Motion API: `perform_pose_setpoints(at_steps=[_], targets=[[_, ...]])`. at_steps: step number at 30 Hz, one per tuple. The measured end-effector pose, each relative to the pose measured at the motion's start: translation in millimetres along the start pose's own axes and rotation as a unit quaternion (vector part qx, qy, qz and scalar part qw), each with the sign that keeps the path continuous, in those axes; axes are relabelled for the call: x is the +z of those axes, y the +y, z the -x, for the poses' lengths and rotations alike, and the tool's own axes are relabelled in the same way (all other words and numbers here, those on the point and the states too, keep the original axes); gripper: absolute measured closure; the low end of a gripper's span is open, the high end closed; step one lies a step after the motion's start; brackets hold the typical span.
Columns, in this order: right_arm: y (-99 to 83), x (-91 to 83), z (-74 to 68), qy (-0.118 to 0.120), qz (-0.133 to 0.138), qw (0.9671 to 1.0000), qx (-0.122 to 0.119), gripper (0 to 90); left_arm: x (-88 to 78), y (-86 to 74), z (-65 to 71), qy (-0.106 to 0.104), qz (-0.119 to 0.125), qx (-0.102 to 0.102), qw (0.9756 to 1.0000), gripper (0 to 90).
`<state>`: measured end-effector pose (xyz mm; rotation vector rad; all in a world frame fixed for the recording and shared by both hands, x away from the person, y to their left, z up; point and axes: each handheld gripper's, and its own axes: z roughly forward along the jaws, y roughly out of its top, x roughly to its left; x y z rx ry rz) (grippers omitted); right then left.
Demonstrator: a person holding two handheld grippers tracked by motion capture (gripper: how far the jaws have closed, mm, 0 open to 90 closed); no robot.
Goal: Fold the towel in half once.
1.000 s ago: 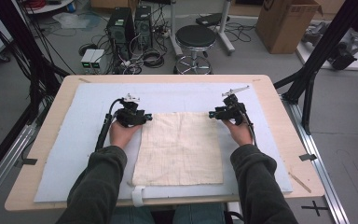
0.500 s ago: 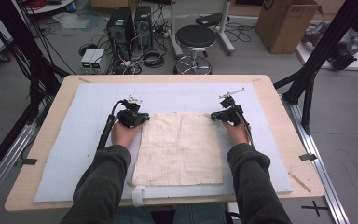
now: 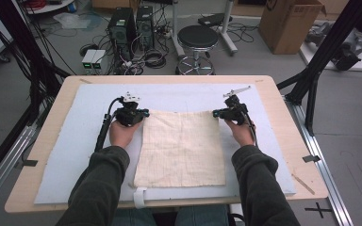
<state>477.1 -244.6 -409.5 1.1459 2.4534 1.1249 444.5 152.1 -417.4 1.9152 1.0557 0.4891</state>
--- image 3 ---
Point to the person's right leg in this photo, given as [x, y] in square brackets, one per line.
[202, 216]

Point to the black round stool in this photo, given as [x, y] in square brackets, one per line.
[198, 36]

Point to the person's right hand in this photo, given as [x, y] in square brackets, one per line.
[245, 135]

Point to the person's left hand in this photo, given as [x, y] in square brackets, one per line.
[122, 135]

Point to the white plastic part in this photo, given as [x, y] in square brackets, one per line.
[235, 209]

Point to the clear plastic sheet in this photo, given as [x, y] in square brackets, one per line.
[70, 21]

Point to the white foam mat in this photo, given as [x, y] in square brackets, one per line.
[185, 95]

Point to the white round table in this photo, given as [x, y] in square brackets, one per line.
[53, 8]

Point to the black computer tower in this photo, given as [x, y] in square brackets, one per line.
[145, 28]
[121, 31]

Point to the black tape piece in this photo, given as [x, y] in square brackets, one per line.
[28, 163]
[311, 158]

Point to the aluminium rail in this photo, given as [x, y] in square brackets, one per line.
[9, 160]
[323, 175]

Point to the person's left leg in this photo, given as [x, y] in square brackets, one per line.
[135, 219]

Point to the black flat case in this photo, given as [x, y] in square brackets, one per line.
[213, 19]

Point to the person's leg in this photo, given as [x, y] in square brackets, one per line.
[202, 216]
[135, 219]

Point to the white metal stand leg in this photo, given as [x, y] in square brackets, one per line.
[227, 28]
[176, 31]

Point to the white power supply box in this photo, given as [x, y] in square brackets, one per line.
[88, 58]
[100, 58]

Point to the brown cardboard box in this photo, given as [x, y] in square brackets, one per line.
[289, 28]

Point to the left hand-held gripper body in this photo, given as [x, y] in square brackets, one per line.
[128, 114]

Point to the grey device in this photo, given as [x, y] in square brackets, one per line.
[317, 34]

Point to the cream cloth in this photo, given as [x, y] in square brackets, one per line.
[182, 147]

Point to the black device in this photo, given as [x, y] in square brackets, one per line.
[347, 58]

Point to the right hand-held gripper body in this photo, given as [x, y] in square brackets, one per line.
[237, 113]

